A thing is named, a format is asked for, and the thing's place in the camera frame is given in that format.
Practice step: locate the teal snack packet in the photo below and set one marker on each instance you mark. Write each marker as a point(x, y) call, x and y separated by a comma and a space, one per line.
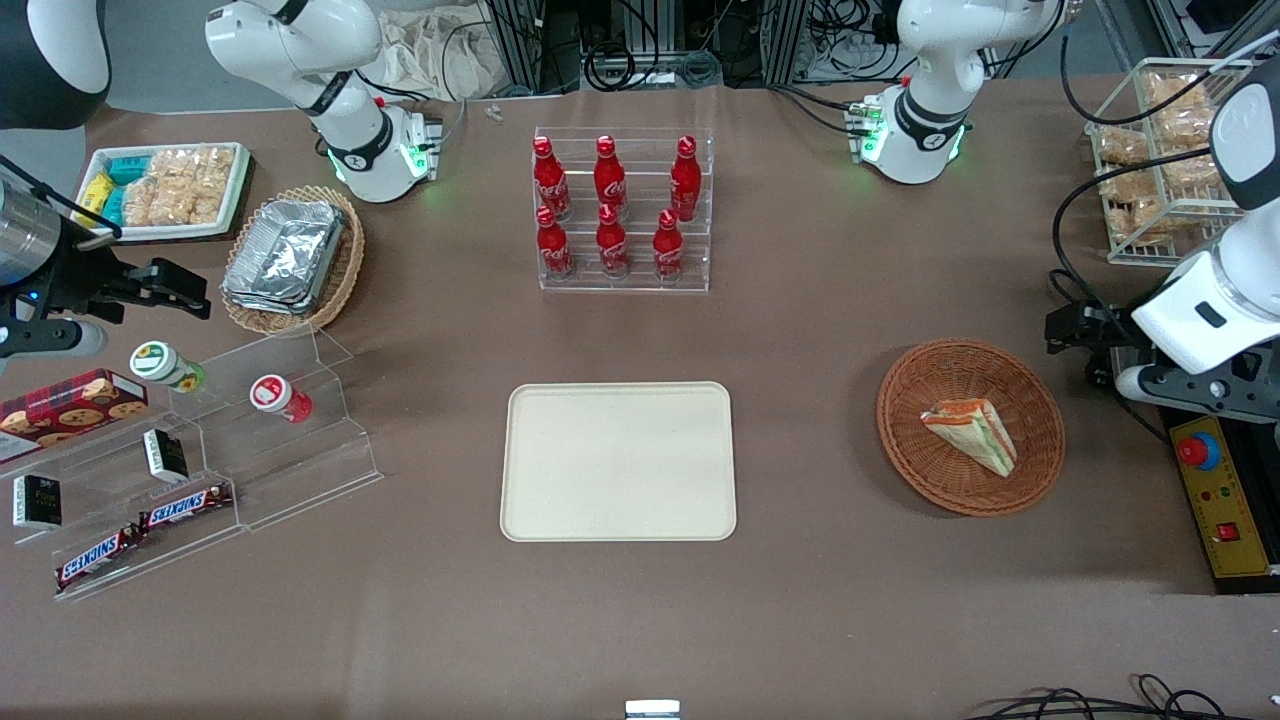
point(128, 168)

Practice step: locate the beige cloth bag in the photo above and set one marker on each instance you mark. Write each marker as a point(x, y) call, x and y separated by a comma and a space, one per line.
point(430, 50)

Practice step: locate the oval light wicker basket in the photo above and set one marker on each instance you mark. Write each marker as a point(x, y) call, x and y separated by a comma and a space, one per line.
point(345, 270)

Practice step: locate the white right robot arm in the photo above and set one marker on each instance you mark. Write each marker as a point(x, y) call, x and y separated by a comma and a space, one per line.
point(352, 150)

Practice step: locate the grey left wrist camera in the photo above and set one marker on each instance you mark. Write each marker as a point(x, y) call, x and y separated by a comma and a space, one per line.
point(1205, 394)

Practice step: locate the red lid cup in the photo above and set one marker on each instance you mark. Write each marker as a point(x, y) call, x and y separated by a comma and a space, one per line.
point(275, 395)

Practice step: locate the clear acrylic bottle rack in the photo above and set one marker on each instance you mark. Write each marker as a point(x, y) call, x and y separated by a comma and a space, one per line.
point(640, 160)

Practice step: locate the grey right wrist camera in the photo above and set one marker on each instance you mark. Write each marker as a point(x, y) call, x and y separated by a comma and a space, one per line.
point(50, 340)

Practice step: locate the triangular sandwich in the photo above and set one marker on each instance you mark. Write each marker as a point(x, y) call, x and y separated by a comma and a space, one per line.
point(975, 432)

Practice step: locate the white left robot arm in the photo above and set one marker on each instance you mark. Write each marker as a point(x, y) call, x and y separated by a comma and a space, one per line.
point(1212, 300)

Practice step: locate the rice cracker bag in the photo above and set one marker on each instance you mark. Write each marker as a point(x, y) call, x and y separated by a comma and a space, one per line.
point(180, 185)

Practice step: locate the yellow emergency stop box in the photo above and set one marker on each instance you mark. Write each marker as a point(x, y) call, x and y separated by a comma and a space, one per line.
point(1222, 500)

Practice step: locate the aluminium foil container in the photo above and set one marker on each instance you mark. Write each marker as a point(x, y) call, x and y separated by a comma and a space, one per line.
point(285, 255)

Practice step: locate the yellow snack packet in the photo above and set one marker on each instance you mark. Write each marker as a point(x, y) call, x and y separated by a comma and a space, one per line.
point(96, 192)

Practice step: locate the round brown wicker basket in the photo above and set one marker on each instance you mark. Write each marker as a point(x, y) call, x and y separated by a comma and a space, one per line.
point(940, 480)

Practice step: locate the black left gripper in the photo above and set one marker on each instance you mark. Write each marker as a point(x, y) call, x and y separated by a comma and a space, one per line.
point(1098, 334)

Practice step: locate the white snack tray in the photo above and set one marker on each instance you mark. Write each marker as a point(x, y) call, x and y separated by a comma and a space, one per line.
point(238, 195)

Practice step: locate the bagged pastry snack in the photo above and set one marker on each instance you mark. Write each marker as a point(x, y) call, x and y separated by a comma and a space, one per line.
point(1180, 110)
point(1130, 195)

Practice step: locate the white table edge bracket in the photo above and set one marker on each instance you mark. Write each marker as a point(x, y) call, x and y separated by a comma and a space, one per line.
point(652, 709)

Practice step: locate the Snickers chocolate bar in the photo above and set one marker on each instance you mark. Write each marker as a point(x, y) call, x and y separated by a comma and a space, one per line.
point(95, 558)
point(185, 506)

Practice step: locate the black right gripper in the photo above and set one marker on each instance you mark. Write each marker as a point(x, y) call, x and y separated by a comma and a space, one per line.
point(82, 281)

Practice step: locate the red cola bottle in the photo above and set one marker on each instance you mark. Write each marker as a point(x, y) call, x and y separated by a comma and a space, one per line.
point(551, 180)
point(668, 247)
point(554, 247)
point(685, 180)
point(611, 244)
point(609, 178)

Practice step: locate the red cookie box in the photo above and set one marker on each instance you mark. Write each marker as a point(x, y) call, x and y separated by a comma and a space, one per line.
point(70, 405)

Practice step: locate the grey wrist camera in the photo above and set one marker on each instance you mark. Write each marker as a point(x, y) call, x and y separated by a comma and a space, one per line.
point(50, 340)
point(1205, 394)

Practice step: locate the small black box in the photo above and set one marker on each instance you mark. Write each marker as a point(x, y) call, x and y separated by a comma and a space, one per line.
point(38, 502)
point(165, 455)

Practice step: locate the clear acrylic step display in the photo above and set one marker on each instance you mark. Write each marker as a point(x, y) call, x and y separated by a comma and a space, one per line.
point(300, 470)

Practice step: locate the cream rectangular tray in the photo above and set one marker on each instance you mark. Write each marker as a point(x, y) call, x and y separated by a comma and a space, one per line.
point(618, 462)

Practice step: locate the small grey clip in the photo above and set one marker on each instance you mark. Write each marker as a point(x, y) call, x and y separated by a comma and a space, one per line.
point(494, 112)

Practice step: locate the green lid cup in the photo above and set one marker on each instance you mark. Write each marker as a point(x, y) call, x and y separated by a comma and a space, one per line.
point(160, 364)

